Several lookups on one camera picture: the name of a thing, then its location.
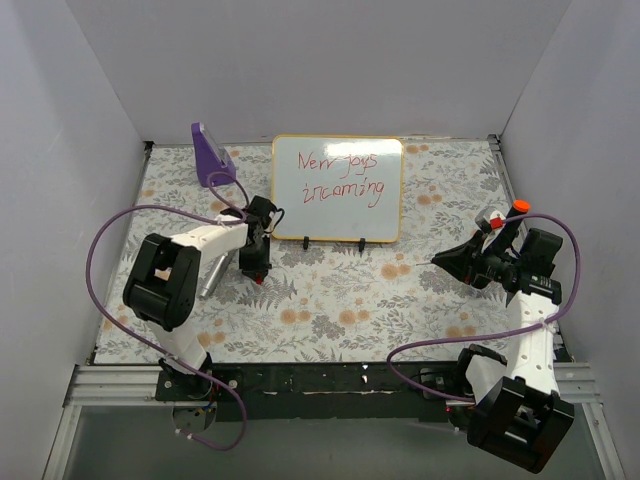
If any yellow framed whiteboard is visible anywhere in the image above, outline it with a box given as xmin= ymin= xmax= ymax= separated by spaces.
xmin=271 ymin=134 xmax=404 ymax=243

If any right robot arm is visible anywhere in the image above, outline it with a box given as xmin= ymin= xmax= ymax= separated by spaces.
xmin=432 ymin=227 xmax=574 ymax=473

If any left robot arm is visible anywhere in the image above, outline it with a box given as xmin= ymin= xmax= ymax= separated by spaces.
xmin=123 ymin=196 xmax=284 ymax=400

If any silver microphone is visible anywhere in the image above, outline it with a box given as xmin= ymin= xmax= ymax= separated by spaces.
xmin=198 ymin=251 xmax=235 ymax=301

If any floral table mat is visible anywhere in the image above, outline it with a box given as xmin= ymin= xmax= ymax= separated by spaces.
xmin=94 ymin=140 xmax=510 ymax=364

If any purple wedge stand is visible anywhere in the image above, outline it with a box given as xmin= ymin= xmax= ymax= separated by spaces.
xmin=191 ymin=122 xmax=236 ymax=188

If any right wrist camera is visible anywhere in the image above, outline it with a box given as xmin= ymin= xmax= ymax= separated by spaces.
xmin=475 ymin=206 xmax=505 ymax=249

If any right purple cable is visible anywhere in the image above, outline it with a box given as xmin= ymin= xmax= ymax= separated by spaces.
xmin=387 ymin=213 xmax=584 ymax=405

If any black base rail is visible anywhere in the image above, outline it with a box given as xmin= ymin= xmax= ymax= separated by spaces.
xmin=154 ymin=361 xmax=473 ymax=422

